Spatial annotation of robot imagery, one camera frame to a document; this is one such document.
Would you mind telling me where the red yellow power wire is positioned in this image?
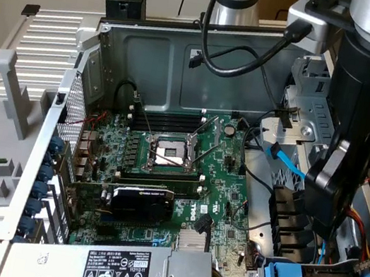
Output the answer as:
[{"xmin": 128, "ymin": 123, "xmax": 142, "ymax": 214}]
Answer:
[{"xmin": 335, "ymin": 204, "xmax": 370, "ymax": 276}]

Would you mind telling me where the blue disk data wire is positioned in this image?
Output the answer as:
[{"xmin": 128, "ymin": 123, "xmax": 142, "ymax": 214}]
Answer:
[{"xmin": 306, "ymin": 230, "xmax": 331, "ymax": 268}]

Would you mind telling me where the black fan shroud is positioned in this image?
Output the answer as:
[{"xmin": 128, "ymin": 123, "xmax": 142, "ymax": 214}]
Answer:
[{"xmin": 259, "ymin": 183, "xmax": 327, "ymax": 266}]

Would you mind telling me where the silver metal drive cage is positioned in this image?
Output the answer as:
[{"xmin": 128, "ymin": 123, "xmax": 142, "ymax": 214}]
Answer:
[{"xmin": 249, "ymin": 47, "xmax": 350, "ymax": 193}]

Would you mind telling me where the green Dell motherboard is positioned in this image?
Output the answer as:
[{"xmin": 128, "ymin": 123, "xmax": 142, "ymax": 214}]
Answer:
[{"xmin": 54, "ymin": 88, "xmax": 284, "ymax": 277}]

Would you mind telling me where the brown cardboard box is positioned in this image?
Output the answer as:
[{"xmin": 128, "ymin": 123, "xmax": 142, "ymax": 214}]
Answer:
[{"xmin": 254, "ymin": 0, "xmax": 296, "ymax": 25}]

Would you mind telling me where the metal socket cover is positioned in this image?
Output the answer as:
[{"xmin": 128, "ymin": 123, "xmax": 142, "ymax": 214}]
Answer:
[{"xmin": 186, "ymin": 111, "xmax": 226, "ymax": 153}]

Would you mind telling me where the metal locking lever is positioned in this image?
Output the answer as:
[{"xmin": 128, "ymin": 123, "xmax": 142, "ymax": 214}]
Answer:
[
  {"xmin": 126, "ymin": 90, "xmax": 160, "ymax": 138},
  {"xmin": 186, "ymin": 136, "xmax": 223, "ymax": 173}
]

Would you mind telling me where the silver chipset heatsink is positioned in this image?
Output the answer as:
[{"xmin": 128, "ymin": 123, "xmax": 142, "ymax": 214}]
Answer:
[{"xmin": 174, "ymin": 228, "xmax": 209, "ymax": 257}]

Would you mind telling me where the CPU socket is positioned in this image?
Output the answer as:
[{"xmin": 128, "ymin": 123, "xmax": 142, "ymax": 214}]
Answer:
[{"xmin": 141, "ymin": 129, "xmax": 203, "ymax": 180}]

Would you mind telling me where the installed green RAM stick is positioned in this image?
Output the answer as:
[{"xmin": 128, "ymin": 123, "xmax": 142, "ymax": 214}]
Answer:
[{"xmin": 115, "ymin": 164, "xmax": 202, "ymax": 195}]

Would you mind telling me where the black RAM slot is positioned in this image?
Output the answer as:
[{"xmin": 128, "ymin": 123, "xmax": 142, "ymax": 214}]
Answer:
[
  {"xmin": 129, "ymin": 110, "xmax": 205, "ymax": 141},
  {"xmin": 130, "ymin": 102, "xmax": 208, "ymax": 132}
]

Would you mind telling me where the black graphics card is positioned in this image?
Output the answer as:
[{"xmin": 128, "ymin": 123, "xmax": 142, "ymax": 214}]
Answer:
[{"xmin": 63, "ymin": 169, "xmax": 179, "ymax": 230}]

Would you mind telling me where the open PC case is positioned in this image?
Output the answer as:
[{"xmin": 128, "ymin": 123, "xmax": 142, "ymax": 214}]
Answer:
[{"xmin": 0, "ymin": 0, "xmax": 370, "ymax": 277}]

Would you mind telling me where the black box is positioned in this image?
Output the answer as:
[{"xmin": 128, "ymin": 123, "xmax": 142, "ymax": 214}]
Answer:
[{"xmin": 102, "ymin": 0, "xmax": 150, "ymax": 27}]

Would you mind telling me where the grey power supply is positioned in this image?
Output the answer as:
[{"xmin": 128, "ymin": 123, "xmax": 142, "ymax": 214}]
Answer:
[{"xmin": 1, "ymin": 217, "xmax": 222, "ymax": 277}]

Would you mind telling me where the dark blue slot clip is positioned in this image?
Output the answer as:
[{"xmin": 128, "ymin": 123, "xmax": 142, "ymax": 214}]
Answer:
[
  {"xmin": 49, "ymin": 134, "xmax": 66, "ymax": 153},
  {"xmin": 37, "ymin": 163, "xmax": 56, "ymax": 184},
  {"xmin": 18, "ymin": 215, "xmax": 37, "ymax": 238},
  {"xmin": 30, "ymin": 179, "xmax": 51, "ymax": 201},
  {"xmin": 42, "ymin": 149, "xmax": 61, "ymax": 169},
  {"xmin": 24, "ymin": 196, "xmax": 44, "ymax": 220}
]

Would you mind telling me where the black table end cap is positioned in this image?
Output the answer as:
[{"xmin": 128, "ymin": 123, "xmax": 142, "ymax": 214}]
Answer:
[{"xmin": 20, "ymin": 1, "xmax": 42, "ymax": 19}]

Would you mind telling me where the flat light blue SATA wire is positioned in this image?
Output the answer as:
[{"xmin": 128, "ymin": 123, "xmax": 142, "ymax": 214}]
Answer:
[{"xmin": 262, "ymin": 140, "xmax": 313, "ymax": 182}]

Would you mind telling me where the curved black wire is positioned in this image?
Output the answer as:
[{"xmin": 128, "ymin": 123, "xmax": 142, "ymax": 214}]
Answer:
[{"xmin": 232, "ymin": 119, "xmax": 287, "ymax": 195}]

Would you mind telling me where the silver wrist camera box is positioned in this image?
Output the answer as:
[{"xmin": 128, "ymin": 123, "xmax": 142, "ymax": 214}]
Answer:
[{"xmin": 281, "ymin": 0, "xmax": 353, "ymax": 61}]

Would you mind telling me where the black SATA wire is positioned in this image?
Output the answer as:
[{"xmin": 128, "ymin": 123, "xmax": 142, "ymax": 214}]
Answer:
[{"xmin": 189, "ymin": 211, "xmax": 214, "ymax": 255}]

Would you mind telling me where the black wire with connector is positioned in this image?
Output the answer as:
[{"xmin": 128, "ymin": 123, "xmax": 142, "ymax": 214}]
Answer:
[{"xmin": 182, "ymin": 36, "xmax": 296, "ymax": 114}]

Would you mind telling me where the thin black red wire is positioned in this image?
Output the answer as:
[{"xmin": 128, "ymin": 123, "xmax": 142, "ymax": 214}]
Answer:
[{"xmin": 186, "ymin": 10, "xmax": 217, "ymax": 64}]

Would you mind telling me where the looped black wire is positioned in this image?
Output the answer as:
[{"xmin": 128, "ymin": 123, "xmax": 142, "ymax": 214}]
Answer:
[{"xmin": 112, "ymin": 78, "xmax": 145, "ymax": 117}]

